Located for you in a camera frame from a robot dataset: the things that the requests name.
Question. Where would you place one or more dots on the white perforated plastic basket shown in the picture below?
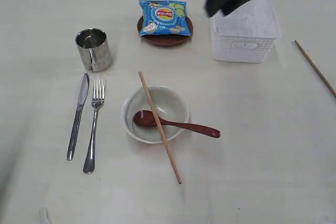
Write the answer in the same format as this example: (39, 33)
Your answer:
(246, 35)

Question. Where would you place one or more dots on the blue Lays chips bag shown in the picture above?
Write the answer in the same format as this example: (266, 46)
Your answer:
(164, 18)

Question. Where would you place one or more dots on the brown round plate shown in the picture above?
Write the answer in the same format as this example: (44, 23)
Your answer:
(169, 40)

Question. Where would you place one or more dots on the wooden chopstick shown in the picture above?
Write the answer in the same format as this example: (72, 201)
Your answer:
(316, 69)
(160, 128)

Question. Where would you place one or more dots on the white ceramic bowl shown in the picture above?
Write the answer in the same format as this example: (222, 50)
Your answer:
(169, 106)

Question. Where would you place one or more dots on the steel cup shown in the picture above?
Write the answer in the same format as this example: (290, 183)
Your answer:
(93, 48)

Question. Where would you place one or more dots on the dark red wooden spoon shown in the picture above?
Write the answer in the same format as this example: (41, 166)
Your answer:
(145, 118)

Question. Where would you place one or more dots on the silver fork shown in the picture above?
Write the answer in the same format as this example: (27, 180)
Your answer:
(98, 98)

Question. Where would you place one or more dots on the silver table knife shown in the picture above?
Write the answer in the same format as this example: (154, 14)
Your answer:
(75, 128)

